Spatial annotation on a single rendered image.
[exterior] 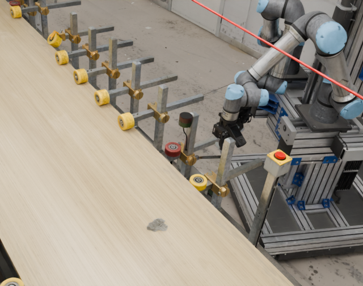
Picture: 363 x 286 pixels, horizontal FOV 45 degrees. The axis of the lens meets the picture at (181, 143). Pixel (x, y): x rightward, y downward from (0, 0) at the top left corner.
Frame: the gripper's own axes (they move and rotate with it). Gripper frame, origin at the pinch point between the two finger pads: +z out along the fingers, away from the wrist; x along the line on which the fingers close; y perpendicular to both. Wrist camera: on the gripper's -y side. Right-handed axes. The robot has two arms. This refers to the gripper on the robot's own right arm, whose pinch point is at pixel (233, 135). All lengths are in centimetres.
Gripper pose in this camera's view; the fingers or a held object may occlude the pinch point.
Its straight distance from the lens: 244.5
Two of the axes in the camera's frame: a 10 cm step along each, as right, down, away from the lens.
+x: -5.9, -5.4, 5.9
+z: -1.1, 7.9, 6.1
